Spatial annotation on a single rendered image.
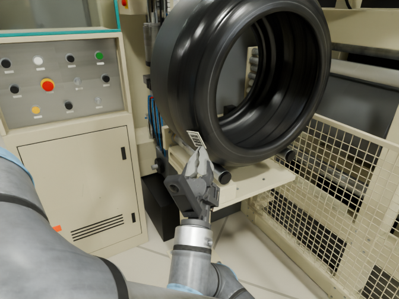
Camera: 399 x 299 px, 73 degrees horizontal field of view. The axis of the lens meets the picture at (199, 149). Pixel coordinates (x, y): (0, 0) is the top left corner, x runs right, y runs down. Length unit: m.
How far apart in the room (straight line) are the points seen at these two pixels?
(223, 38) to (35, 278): 0.58
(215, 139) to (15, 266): 0.59
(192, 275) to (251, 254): 1.23
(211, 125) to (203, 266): 0.34
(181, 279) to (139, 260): 1.20
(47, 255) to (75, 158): 1.20
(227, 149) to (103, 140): 0.78
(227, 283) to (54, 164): 0.99
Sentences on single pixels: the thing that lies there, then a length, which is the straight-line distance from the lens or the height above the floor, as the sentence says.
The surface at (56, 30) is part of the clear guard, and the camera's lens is 1.29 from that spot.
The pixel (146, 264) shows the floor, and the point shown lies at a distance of 1.78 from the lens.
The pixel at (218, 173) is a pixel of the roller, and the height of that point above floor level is 0.92.
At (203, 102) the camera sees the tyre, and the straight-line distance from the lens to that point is 0.67.
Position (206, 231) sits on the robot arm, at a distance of 0.64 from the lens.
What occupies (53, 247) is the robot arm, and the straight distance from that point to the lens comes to 0.24.
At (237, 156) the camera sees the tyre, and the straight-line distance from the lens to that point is 0.81.
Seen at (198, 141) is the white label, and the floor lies 1.05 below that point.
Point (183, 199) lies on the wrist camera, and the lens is 0.62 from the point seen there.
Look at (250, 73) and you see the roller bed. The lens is 1.37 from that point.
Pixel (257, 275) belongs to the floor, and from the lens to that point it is 1.74.
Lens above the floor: 1.37
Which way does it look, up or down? 28 degrees down
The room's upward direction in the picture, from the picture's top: straight up
